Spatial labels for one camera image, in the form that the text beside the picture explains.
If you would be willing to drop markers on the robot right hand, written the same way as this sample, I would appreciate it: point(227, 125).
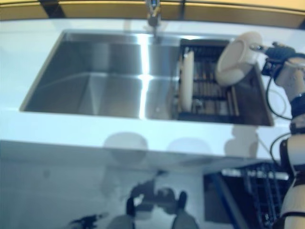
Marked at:
point(281, 52)

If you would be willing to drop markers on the cream round plate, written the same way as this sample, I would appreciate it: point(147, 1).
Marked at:
point(187, 81)
point(234, 62)

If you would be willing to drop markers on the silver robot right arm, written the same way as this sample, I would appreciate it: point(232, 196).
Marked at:
point(293, 78)

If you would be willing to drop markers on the black slatted dish drainer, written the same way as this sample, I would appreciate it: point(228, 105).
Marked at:
point(209, 95)

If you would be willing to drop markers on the chrome pull-down kitchen faucet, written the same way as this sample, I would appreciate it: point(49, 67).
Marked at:
point(153, 14)

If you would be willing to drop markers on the white cabinet door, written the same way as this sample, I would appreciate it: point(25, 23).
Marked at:
point(186, 171)
point(59, 179)

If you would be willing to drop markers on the stainless steel sink basin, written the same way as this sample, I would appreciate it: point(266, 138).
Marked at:
point(107, 78)

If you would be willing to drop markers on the yellow ceiling light panels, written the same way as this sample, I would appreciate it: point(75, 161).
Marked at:
point(107, 10)

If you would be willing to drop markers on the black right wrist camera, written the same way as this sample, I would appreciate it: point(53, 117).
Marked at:
point(270, 66)

